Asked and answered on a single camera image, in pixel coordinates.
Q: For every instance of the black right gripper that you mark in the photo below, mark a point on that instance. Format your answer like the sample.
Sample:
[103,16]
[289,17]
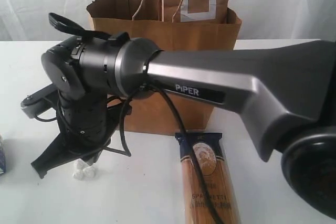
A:
[86,124]

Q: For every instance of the white pebble candy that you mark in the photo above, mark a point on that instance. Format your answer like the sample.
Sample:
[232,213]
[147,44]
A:
[79,164]
[90,172]
[78,174]

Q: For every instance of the blue white milk carton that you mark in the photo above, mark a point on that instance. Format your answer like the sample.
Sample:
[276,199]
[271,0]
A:
[2,158]

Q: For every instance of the brown paper shopping bag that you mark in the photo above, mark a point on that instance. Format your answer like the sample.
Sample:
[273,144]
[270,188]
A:
[153,115]

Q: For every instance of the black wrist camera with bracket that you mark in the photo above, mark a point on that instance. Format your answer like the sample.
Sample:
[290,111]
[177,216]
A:
[39,102]

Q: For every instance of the spaghetti packet dark blue top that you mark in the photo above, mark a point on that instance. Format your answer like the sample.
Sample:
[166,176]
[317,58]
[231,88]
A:
[212,161]

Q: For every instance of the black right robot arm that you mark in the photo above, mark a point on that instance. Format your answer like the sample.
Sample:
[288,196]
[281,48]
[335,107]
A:
[284,96]

